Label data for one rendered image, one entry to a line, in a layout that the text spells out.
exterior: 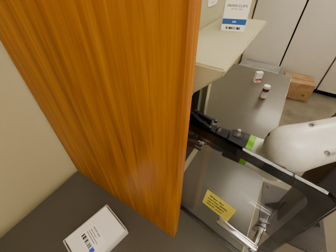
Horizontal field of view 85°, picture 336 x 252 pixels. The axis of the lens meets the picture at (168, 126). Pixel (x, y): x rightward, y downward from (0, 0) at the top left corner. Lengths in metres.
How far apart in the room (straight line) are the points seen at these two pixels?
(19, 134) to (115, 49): 0.53
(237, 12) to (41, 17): 0.36
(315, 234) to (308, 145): 1.63
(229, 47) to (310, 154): 0.26
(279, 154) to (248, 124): 0.68
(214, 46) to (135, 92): 0.17
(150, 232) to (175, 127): 0.51
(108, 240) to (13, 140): 0.43
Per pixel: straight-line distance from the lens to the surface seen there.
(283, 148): 0.45
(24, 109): 0.72
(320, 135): 0.47
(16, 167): 0.80
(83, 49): 0.33
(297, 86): 3.32
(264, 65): 3.48
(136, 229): 0.73
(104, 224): 0.72
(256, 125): 1.13
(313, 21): 3.43
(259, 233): 0.48
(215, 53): 0.34
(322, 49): 3.53
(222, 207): 0.51
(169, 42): 0.22
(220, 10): 0.58
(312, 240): 2.01
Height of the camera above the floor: 1.63
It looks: 43 degrees down
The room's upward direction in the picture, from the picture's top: straight up
